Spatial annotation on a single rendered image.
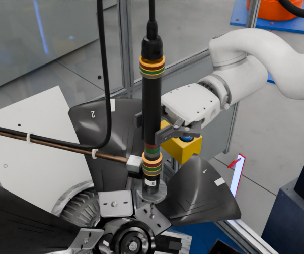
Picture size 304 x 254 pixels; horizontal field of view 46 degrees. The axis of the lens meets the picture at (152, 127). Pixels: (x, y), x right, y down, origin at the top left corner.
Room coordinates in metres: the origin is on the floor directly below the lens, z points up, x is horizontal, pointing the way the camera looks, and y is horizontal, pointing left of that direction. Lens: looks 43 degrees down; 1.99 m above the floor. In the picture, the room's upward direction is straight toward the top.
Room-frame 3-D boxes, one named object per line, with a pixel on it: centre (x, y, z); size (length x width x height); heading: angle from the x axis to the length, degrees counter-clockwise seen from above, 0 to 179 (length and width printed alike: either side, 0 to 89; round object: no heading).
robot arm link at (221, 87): (0.63, -0.13, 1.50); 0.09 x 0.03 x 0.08; 39
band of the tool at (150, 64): (0.53, 0.00, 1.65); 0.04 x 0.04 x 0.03
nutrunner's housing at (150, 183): (0.53, 0.00, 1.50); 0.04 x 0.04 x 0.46
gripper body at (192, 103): (0.59, -0.08, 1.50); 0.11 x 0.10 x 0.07; 129
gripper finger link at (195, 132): (0.54, -0.08, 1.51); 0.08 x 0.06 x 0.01; 19
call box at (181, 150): (0.98, -0.10, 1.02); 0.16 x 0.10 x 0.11; 39
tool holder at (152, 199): (0.53, 0.01, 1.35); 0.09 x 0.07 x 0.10; 74
